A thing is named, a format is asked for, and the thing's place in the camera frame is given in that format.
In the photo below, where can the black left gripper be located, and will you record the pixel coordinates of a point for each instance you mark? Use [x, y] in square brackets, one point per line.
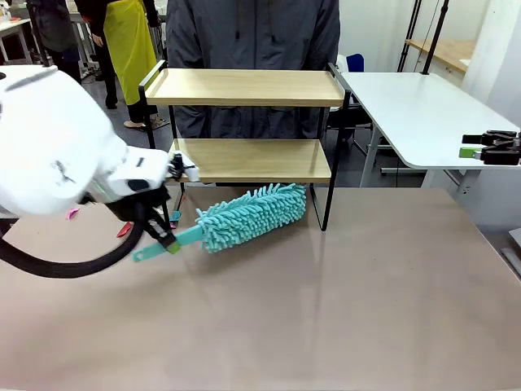
[138, 207]

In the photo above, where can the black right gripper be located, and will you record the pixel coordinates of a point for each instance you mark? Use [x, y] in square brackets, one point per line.
[506, 152]

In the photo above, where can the teal chenille duster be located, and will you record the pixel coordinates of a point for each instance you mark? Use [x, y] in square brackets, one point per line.
[252, 216]

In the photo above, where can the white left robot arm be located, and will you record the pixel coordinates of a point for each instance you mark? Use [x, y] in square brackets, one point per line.
[49, 142]

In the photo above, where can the white table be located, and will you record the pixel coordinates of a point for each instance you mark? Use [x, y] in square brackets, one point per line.
[415, 114]

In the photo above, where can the wooden workbench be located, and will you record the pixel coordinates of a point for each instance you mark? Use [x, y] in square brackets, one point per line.
[452, 51]

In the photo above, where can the black tripod pole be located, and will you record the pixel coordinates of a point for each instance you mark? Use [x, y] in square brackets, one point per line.
[411, 28]
[435, 36]

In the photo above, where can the black office chair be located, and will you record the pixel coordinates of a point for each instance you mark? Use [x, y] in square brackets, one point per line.
[358, 118]

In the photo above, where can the blue chair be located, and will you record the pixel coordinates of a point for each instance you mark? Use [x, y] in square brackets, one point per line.
[356, 63]

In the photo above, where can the person in yellow apron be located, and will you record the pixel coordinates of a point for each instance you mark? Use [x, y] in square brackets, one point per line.
[126, 49]

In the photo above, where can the person in grey jacket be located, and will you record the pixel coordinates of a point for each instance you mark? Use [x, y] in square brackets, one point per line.
[252, 32]

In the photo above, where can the light wood table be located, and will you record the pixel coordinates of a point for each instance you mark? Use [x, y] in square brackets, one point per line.
[12, 26]

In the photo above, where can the two-tier wood shelf black frame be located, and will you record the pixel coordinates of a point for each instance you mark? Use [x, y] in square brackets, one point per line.
[252, 159]

